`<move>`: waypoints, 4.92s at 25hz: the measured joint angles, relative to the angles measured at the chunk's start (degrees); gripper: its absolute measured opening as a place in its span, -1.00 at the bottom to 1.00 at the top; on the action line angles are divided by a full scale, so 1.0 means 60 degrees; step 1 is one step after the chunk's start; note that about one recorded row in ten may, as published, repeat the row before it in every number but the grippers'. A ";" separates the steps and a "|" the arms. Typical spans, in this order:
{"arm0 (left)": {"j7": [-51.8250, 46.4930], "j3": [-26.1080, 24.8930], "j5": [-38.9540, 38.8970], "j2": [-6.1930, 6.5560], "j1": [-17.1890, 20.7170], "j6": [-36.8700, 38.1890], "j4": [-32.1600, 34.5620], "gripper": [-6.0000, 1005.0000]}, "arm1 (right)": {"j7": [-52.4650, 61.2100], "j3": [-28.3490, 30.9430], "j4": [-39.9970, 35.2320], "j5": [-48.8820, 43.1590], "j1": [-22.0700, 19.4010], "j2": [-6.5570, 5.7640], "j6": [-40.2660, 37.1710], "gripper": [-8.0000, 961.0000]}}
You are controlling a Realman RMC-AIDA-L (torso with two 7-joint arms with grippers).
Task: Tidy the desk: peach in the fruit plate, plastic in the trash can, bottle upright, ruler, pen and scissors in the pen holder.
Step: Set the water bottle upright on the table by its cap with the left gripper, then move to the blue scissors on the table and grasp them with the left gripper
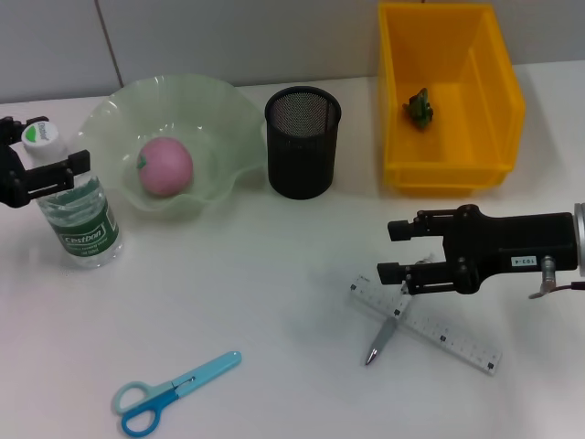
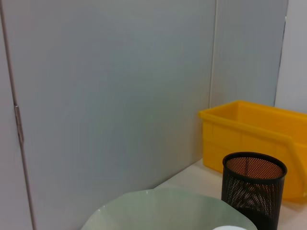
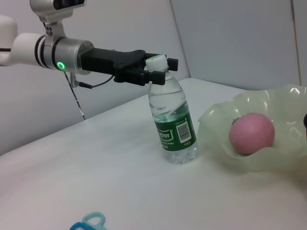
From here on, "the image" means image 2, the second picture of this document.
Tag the pale green glass fruit plate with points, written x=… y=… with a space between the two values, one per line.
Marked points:
x=156 y=210

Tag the yellow plastic bin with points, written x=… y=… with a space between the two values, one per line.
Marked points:
x=227 y=134

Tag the black mesh pen holder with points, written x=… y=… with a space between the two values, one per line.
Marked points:
x=251 y=203

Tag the metal wall panel hinge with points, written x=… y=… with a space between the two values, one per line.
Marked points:
x=19 y=123

